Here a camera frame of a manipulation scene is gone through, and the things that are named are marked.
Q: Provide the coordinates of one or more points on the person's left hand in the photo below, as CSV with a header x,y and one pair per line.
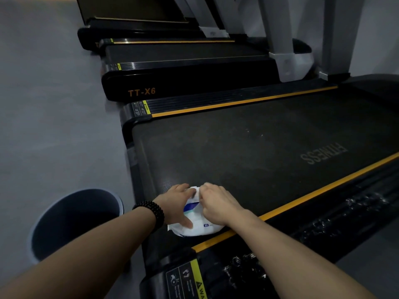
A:
x,y
173,205

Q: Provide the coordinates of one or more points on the person's right hand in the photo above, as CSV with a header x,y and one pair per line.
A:
x,y
221,205

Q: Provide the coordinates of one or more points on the blue white wet wipe pack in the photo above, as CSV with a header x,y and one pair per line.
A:
x,y
199,230

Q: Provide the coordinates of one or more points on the black treadmill with lettered belt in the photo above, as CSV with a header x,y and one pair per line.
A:
x,y
249,137

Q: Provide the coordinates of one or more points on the person's right forearm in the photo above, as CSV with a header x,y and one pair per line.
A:
x,y
290,261

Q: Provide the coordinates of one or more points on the person's left forearm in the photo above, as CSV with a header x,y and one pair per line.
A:
x,y
93,255

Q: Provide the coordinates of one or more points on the black treadmill with orange lettering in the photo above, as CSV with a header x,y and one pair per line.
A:
x,y
187,52

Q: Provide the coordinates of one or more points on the black treadmill beside brown panel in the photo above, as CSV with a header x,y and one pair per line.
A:
x,y
140,29

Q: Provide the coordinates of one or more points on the dark blue trash bin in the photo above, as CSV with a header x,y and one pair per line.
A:
x,y
71,221

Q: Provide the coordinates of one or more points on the brown partition panel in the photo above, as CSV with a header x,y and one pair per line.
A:
x,y
124,9

